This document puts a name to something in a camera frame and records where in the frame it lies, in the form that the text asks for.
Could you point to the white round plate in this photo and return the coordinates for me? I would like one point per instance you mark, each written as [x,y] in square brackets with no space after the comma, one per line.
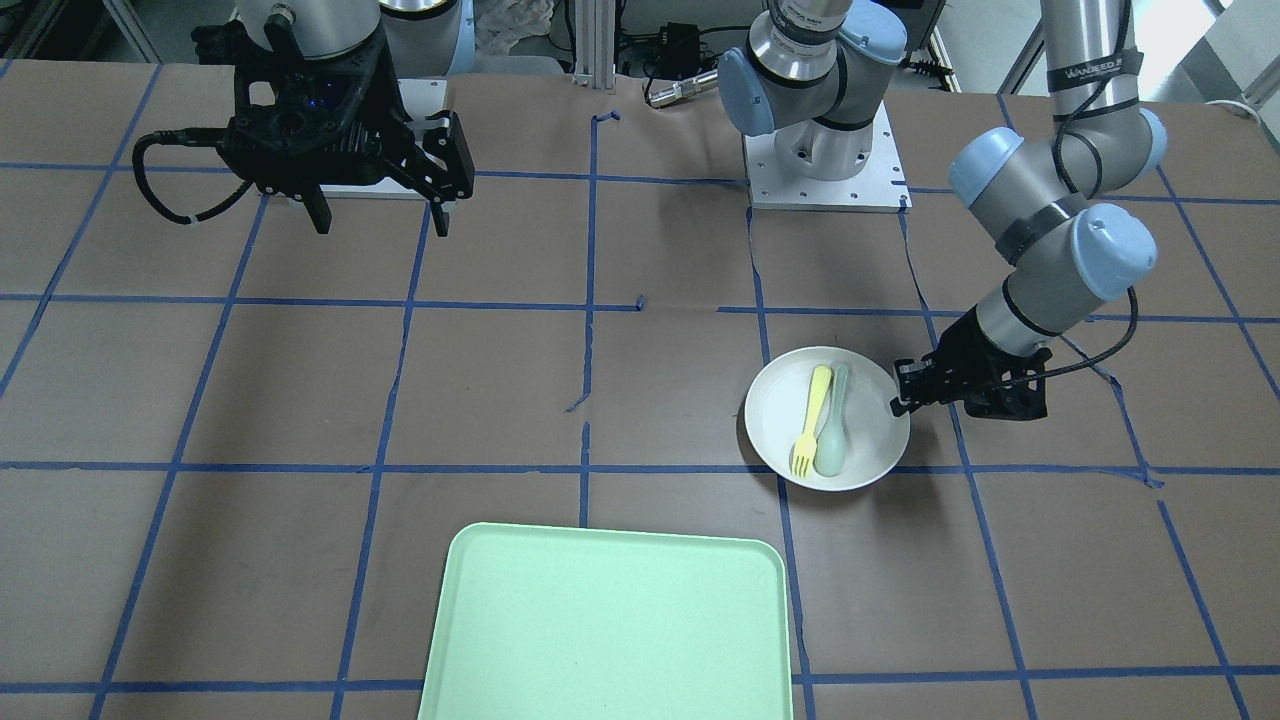
[774,409]

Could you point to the yellow plastic fork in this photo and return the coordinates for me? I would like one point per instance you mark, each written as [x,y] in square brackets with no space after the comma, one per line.
[804,448]

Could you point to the black power adapter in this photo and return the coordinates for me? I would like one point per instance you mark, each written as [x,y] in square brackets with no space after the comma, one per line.
[678,44]

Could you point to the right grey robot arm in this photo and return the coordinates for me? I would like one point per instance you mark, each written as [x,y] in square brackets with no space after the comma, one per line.
[328,26]

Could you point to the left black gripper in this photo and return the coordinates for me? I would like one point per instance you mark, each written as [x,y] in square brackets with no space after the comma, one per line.
[967,355]

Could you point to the aluminium frame post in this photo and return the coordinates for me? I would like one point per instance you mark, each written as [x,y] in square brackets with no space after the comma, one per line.
[595,27]

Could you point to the light green tray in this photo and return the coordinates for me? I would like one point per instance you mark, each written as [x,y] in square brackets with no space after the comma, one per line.
[571,623]

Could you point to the pale green spoon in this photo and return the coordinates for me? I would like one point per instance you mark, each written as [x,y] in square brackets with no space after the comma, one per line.
[832,443]

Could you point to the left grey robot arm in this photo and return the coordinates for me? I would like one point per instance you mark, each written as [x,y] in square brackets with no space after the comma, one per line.
[812,74]

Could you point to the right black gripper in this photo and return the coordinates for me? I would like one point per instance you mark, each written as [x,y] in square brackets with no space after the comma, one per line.
[388,112]

